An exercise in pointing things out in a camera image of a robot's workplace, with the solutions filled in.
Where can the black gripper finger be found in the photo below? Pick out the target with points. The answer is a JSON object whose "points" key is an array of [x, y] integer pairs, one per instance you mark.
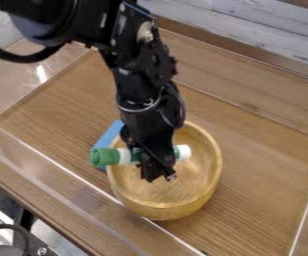
{"points": [[153, 170]]}

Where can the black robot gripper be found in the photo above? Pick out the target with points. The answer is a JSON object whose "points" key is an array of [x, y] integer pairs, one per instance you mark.
{"points": [[148, 97]]}

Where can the green Expo marker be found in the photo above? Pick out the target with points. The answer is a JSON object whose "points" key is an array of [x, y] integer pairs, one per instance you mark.
{"points": [[130, 155]]}

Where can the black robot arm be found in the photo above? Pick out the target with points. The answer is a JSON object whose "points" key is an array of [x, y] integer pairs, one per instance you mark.
{"points": [[57, 22]]}

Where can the brown wooden bowl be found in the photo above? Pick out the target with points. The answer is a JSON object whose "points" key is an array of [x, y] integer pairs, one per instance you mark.
{"points": [[169, 200]]}

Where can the blue foam block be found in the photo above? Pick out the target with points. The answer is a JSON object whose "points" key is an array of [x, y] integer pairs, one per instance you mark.
{"points": [[105, 141]]}

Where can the black metal stand base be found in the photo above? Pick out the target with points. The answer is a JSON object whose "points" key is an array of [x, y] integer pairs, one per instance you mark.
{"points": [[29, 245]]}

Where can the clear acrylic tray wall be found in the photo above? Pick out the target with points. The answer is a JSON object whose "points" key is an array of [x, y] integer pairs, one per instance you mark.
{"points": [[77, 208]]}

